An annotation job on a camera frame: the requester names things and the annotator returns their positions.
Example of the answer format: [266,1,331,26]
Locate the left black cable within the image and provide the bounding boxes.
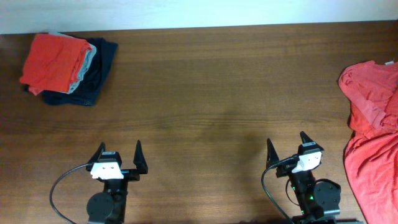
[49,162,94,224]

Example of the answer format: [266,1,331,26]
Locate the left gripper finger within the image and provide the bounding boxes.
[88,142,106,164]
[133,140,148,174]

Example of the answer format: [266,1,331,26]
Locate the right black cable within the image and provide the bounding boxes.
[261,156,299,224]

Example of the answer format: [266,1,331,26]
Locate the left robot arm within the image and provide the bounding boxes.
[86,141,148,224]

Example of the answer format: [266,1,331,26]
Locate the black cable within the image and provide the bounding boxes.
[49,162,94,224]
[261,156,299,224]

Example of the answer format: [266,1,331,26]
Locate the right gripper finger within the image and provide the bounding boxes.
[300,131,315,144]
[266,138,279,169]

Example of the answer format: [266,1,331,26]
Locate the folded grey shirt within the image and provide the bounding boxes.
[38,34,96,93]

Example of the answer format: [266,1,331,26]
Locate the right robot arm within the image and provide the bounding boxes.
[261,131,360,224]

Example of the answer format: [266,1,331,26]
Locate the folded red-orange shirt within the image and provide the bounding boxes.
[19,34,96,95]

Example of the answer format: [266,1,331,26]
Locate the folded dark navy garment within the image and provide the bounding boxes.
[39,38,118,106]

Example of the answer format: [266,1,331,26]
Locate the orange-red t-shirt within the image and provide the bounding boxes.
[338,61,397,224]

